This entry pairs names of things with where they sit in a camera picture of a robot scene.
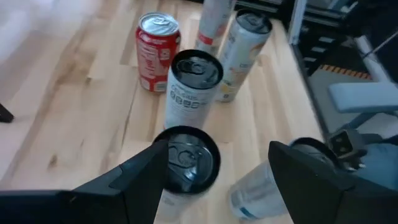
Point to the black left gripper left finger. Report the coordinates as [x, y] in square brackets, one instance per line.
[133, 193]

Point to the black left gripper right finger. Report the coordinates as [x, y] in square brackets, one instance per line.
[317, 196]

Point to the Celsius Tropical Vibe can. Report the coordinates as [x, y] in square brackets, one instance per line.
[192, 161]
[242, 56]

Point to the Celsius Peach Vibe can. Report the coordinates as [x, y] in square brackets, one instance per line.
[189, 99]
[211, 25]

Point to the Celsius Arctic Vibe can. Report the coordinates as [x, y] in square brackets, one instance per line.
[258, 193]

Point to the light blue cloth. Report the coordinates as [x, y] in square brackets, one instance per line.
[382, 165]

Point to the grey padded chair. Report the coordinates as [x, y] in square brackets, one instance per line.
[363, 96]

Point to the red cola can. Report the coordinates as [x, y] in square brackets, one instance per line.
[155, 56]

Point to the small grey stereo camera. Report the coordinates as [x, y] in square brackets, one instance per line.
[342, 146]

